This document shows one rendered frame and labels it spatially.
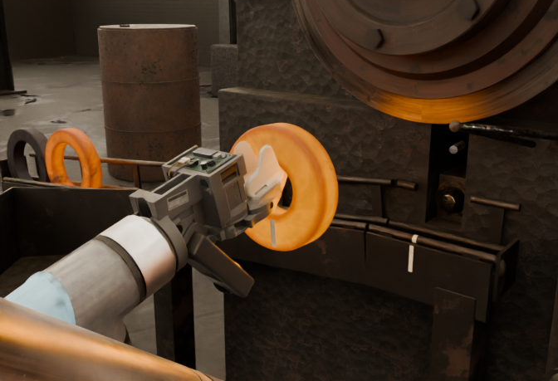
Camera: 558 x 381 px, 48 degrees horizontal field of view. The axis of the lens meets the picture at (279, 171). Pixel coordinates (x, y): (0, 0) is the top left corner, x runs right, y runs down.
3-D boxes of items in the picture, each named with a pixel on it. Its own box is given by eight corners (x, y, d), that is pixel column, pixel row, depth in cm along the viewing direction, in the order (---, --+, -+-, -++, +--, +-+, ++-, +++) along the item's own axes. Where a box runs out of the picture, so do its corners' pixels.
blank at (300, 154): (236, 120, 80) (217, 124, 78) (337, 122, 71) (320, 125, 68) (244, 236, 83) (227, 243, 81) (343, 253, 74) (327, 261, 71)
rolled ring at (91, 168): (88, 218, 146) (100, 214, 148) (93, 146, 139) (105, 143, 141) (42, 187, 155) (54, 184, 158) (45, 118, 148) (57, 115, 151)
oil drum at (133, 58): (160, 153, 433) (154, 21, 409) (222, 168, 397) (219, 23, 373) (87, 171, 388) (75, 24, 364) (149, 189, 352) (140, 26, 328)
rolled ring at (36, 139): (37, 126, 151) (50, 124, 154) (-1, 129, 163) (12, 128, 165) (52, 200, 154) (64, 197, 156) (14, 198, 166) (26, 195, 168)
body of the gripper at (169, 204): (250, 151, 64) (165, 208, 57) (265, 222, 68) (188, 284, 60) (198, 141, 69) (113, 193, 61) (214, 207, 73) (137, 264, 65)
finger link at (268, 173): (299, 129, 72) (247, 165, 66) (306, 175, 74) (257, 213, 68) (277, 126, 74) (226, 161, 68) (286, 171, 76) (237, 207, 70)
